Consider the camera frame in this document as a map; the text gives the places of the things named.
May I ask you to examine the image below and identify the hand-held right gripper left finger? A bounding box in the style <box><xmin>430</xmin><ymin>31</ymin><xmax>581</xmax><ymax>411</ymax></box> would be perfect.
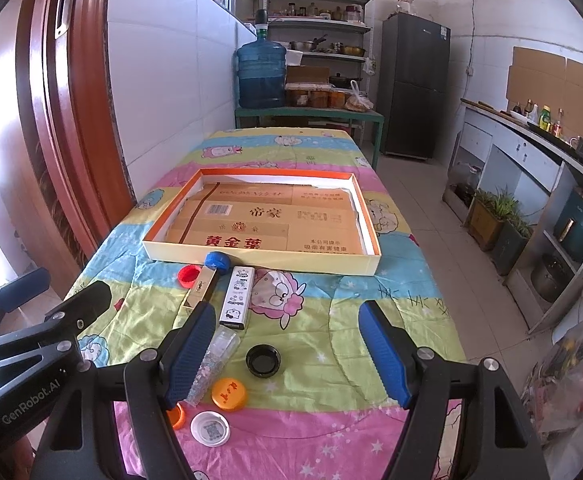
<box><xmin>36</xmin><ymin>301</ymin><xmax>217</xmax><ymax>480</ymax></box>

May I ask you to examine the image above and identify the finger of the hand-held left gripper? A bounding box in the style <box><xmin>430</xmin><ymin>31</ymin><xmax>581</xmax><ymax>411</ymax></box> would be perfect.
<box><xmin>0</xmin><ymin>267</ymin><xmax>52</xmax><ymax>313</ymax></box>
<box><xmin>0</xmin><ymin>281</ymin><xmax>113</xmax><ymax>391</ymax></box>

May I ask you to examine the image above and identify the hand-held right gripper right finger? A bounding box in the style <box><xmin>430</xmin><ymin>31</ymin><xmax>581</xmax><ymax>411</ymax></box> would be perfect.
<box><xmin>359</xmin><ymin>300</ymin><xmax>552</xmax><ymax>480</ymax></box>

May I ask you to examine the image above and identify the clear floral spray bottle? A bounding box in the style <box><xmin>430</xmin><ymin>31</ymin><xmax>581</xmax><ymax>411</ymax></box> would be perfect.
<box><xmin>186</xmin><ymin>329</ymin><xmax>241</xmax><ymax>407</ymax></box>

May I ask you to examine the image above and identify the yellow bottle cap red print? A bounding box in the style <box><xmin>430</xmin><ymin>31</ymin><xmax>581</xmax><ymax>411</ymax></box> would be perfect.
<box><xmin>212</xmin><ymin>378</ymin><xmax>249</xmax><ymax>412</ymax></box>

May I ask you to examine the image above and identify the orange bottle cap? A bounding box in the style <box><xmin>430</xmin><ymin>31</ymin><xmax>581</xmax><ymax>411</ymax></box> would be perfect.
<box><xmin>166</xmin><ymin>402</ymin><xmax>187</xmax><ymax>430</ymax></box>

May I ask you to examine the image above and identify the gold lipstick case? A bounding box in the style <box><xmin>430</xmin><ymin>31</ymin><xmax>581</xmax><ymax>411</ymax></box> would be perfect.
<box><xmin>181</xmin><ymin>266</ymin><xmax>218</xmax><ymax>313</ymax></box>

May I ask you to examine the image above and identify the black bottle cap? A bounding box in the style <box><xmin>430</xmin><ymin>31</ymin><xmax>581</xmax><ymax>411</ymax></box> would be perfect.
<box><xmin>245</xmin><ymin>344</ymin><xmax>282</xmax><ymax>377</ymax></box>

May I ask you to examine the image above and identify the white cartoon print case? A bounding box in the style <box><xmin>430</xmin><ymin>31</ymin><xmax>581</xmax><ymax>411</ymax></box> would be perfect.
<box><xmin>220</xmin><ymin>266</ymin><xmax>256</xmax><ymax>331</ymax></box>

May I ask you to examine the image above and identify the white bottle cap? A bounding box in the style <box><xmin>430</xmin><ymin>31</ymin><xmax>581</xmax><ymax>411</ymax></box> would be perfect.
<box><xmin>190</xmin><ymin>410</ymin><xmax>232</xmax><ymax>446</ymax></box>

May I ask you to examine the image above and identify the shallow white box orange rim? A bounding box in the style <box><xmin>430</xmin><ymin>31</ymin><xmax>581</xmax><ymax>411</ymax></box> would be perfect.
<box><xmin>142</xmin><ymin>167</ymin><xmax>383</xmax><ymax>277</ymax></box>

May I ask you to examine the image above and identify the flattened cardboard liner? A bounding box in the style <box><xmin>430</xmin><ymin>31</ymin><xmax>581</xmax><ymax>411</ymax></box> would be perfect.
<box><xmin>164</xmin><ymin>182</ymin><xmax>367</xmax><ymax>256</ymax></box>

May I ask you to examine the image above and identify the potted grass planter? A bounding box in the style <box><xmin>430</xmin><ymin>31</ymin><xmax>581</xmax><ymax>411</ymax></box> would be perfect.
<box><xmin>469</xmin><ymin>189</ymin><xmax>519</xmax><ymax>252</ymax></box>
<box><xmin>494</xmin><ymin>207</ymin><xmax>536</xmax><ymax>277</ymax></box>

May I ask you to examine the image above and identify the steel cooking pot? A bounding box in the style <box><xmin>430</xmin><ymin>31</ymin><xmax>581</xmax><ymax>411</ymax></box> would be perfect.
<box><xmin>530</xmin><ymin>254</ymin><xmax>571</xmax><ymax>303</ymax></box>

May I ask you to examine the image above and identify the large clear plastic bag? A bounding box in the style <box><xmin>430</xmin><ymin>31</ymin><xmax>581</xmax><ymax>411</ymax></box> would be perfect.
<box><xmin>519</xmin><ymin>312</ymin><xmax>583</xmax><ymax>443</ymax></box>

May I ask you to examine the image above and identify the teal air fryer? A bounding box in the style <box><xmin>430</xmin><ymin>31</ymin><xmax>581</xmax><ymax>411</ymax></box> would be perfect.
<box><xmin>553</xmin><ymin>187</ymin><xmax>583</xmax><ymax>262</ymax></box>

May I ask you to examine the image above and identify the grey kitchen counter cabinet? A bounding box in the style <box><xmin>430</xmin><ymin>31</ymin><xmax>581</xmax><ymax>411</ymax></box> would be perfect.
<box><xmin>444</xmin><ymin>97</ymin><xmax>583</xmax><ymax>336</ymax></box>

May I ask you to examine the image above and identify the green metal table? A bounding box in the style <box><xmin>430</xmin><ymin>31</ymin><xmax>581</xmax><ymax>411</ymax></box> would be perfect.
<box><xmin>234</xmin><ymin>105</ymin><xmax>385</xmax><ymax>171</ymax></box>

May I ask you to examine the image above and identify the clear plastic food bag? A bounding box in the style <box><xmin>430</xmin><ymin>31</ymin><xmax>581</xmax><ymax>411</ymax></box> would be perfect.
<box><xmin>345</xmin><ymin>80</ymin><xmax>373</xmax><ymax>112</ymax></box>

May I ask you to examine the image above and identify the dark grey refrigerator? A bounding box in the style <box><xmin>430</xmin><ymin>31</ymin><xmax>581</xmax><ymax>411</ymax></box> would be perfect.
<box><xmin>381</xmin><ymin>11</ymin><xmax>451</xmax><ymax>161</ymax></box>

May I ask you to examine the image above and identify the brown cardboard box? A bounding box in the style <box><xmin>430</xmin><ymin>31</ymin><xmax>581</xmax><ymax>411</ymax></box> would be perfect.
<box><xmin>286</xmin><ymin>66</ymin><xmax>331</xmax><ymax>84</ymax></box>

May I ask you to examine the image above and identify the blue water jug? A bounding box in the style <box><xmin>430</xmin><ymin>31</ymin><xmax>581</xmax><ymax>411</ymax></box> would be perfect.
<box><xmin>235</xmin><ymin>9</ymin><xmax>288</xmax><ymax>109</ymax></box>

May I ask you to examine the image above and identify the white shelf rack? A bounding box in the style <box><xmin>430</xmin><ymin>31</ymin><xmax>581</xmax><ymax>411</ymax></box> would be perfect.
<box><xmin>264</xmin><ymin>0</ymin><xmax>375</xmax><ymax>111</ymax></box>

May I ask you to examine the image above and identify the red-brown wooden door frame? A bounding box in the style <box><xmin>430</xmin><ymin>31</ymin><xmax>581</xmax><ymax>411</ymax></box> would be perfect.
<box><xmin>15</xmin><ymin>0</ymin><xmax>137</xmax><ymax>273</ymax></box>

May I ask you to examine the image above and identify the wall power cable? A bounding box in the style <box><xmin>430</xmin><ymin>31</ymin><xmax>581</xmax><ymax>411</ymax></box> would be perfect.
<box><xmin>464</xmin><ymin>0</ymin><xmax>476</xmax><ymax>78</ymax></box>

